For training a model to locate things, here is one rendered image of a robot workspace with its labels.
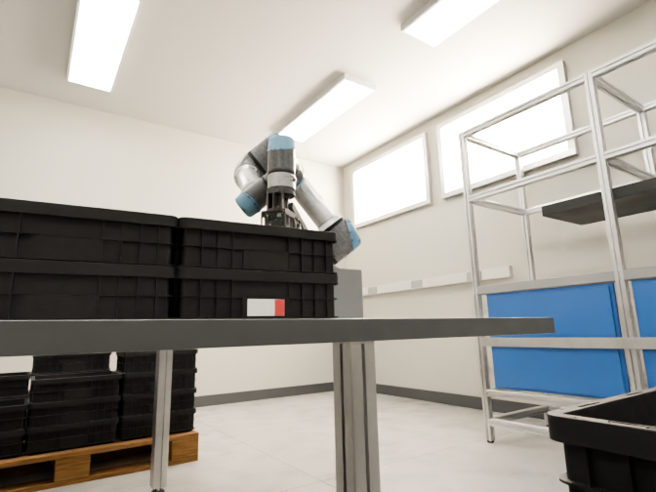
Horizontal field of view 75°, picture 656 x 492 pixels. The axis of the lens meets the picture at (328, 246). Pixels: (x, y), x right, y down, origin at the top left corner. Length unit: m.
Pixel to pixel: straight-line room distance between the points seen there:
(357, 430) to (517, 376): 2.01
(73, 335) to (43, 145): 4.00
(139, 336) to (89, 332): 0.06
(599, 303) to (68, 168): 4.14
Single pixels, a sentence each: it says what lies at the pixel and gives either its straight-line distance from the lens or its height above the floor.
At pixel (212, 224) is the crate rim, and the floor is 0.92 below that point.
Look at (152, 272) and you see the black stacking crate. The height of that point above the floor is 0.80.
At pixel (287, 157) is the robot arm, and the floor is 1.13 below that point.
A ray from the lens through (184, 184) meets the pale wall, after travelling 4.66.
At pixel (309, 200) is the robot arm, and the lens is 1.60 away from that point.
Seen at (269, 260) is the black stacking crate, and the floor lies 0.85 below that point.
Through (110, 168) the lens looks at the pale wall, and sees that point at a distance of 4.55.
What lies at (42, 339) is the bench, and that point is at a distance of 0.60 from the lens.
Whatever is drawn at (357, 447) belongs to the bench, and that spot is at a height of 0.47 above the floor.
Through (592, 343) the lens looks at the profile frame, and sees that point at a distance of 2.54.
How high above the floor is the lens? 0.68
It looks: 11 degrees up
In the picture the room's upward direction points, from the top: 1 degrees counter-clockwise
